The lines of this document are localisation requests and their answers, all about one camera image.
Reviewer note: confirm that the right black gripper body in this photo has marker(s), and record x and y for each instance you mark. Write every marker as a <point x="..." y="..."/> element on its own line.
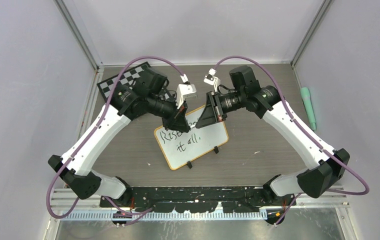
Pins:
<point x="214" y="103"/>

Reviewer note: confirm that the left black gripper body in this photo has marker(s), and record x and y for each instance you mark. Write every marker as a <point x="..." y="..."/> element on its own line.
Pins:
<point x="168" y="122"/>

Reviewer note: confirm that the yellow framed whiteboard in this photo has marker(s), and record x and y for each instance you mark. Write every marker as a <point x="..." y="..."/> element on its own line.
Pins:
<point x="178" y="148"/>

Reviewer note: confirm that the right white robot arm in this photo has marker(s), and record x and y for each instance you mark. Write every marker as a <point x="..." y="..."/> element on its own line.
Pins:
<point x="324" y="163"/>

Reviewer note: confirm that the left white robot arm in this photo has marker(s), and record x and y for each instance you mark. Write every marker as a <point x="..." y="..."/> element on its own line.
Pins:
<point x="75" y="167"/>

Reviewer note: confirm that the black whiteboard foot left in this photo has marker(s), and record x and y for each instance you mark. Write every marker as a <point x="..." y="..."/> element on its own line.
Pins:
<point x="189" y="165"/>

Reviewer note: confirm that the black white checkerboard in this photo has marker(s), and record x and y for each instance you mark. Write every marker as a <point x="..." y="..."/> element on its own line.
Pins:
<point x="105" y="86"/>

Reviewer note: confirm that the mint green microphone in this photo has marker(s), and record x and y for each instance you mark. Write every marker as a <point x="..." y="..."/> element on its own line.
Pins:
<point x="306" y="98"/>

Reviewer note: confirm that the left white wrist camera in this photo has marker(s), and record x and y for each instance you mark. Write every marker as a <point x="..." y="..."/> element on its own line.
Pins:
<point x="184" y="92"/>

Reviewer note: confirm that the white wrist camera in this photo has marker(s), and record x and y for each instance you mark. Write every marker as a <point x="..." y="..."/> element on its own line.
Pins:
<point x="213" y="81"/>
<point x="184" y="92"/>

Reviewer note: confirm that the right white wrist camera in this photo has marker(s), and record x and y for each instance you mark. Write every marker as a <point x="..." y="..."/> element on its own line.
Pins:
<point x="213" y="81"/>

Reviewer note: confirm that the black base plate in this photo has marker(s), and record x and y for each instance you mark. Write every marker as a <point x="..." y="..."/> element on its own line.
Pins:
<point x="205" y="199"/>

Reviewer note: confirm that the aluminium frame rail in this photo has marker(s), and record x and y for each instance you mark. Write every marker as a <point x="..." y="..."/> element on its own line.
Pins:
<point x="91" y="210"/>

